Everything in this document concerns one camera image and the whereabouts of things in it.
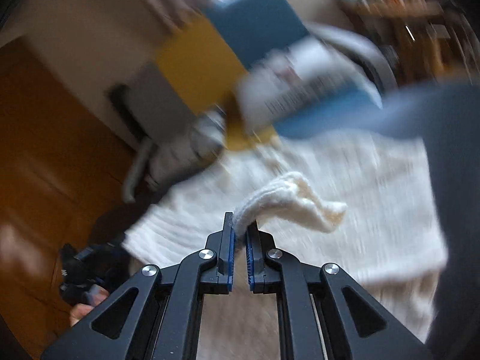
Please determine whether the beige curtain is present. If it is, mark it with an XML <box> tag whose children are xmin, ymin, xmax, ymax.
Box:
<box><xmin>124</xmin><ymin>0</ymin><xmax>211</xmax><ymax>38</ymax></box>

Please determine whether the blue yellow grey sofa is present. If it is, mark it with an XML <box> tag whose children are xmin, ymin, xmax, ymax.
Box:
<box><xmin>109</xmin><ymin>0</ymin><xmax>394</xmax><ymax>203</ymax></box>

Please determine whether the white printed cushion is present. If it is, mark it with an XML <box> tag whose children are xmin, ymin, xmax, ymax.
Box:
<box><xmin>236</xmin><ymin>39</ymin><xmax>383</xmax><ymax>136</ymax></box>

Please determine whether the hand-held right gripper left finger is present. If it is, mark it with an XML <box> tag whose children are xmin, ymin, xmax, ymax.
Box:
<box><xmin>39</xmin><ymin>212</ymin><xmax>236</xmax><ymax>360</ymax></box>

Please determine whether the white knit sweater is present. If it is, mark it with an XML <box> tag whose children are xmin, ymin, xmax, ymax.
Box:
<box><xmin>124</xmin><ymin>133</ymin><xmax>449</xmax><ymax>360</ymax></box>

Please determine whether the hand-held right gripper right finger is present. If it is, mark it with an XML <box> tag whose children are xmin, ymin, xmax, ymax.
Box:
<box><xmin>245</xmin><ymin>220</ymin><xmax>436</xmax><ymax>360</ymax></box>

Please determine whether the person's left hand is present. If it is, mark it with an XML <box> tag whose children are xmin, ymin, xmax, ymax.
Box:
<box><xmin>70</xmin><ymin>290</ymin><xmax>109</xmax><ymax>327</ymax></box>

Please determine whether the wooden desk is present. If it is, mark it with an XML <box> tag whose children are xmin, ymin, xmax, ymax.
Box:
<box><xmin>337</xmin><ymin>0</ymin><xmax>462</xmax><ymax>83</ymax></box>

